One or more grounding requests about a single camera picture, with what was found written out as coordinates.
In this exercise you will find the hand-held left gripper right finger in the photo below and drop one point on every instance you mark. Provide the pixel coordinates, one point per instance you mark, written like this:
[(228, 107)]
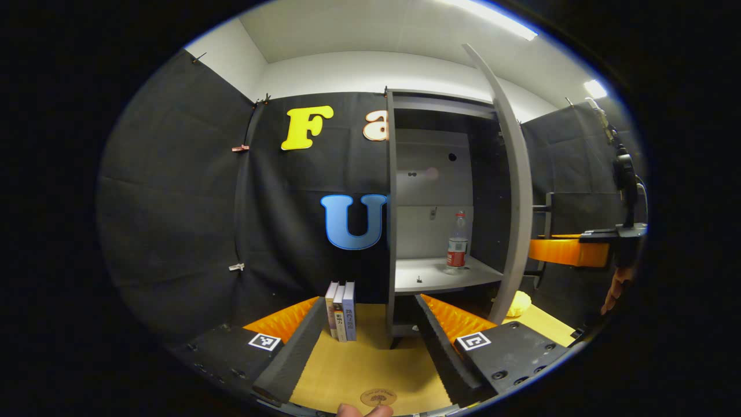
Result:
[(443, 353)]

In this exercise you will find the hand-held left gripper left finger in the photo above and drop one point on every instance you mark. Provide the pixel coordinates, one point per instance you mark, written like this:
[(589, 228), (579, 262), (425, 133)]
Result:
[(295, 353)]

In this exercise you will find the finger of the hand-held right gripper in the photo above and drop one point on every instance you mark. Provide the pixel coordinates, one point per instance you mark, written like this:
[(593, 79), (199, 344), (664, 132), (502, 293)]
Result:
[(564, 252)]

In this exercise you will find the beige cabinet door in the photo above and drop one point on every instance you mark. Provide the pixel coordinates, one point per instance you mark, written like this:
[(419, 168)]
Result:
[(523, 185)]

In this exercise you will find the clear bottle red label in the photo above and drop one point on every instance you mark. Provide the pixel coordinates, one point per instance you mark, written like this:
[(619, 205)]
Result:
[(457, 249)]

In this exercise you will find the dark grey cabinet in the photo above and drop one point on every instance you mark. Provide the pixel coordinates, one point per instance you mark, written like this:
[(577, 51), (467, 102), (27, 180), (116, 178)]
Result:
[(434, 174)]

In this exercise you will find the grey book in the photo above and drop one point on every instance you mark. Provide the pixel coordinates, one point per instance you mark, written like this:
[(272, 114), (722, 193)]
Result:
[(340, 318)]

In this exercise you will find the white book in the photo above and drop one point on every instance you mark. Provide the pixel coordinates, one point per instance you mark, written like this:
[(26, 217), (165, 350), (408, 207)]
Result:
[(331, 307)]

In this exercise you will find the blue book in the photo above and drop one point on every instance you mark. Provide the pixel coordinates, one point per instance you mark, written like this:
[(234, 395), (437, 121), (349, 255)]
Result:
[(349, 313)]

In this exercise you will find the yellow lumpy object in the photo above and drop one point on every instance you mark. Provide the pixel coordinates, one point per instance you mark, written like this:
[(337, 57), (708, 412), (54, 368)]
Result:
[(517, 304)]

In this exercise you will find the small ceiling light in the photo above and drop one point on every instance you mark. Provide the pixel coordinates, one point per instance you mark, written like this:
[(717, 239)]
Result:
[(595, 88)]

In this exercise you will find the black backdrop cloth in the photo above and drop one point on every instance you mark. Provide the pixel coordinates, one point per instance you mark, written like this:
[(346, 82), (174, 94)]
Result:
[(173, 202)]

